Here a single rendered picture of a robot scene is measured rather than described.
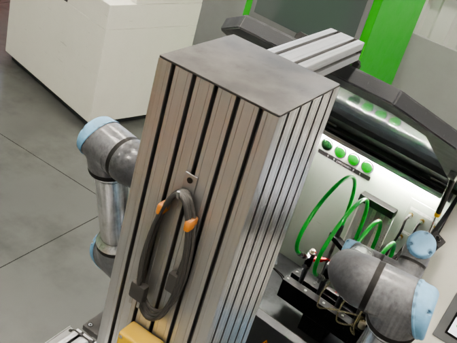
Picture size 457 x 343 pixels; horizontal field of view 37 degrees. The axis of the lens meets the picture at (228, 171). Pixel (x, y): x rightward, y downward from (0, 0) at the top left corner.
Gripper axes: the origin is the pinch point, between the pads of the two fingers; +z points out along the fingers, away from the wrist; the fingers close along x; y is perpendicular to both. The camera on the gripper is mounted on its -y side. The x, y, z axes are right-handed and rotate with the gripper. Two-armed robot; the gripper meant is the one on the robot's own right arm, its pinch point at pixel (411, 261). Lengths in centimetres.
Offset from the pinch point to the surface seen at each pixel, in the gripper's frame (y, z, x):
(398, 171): -20.8, 19.1, -28.8
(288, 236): 20, 61, -41
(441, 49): -207, 325, -147
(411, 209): -17.9, 27.4, -16.2
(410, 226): -14.5, 31.4, -12.0
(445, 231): -15.4, 3.0, -1.4
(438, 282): -4.6, 9.8, 9.7
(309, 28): -97, 222, -187
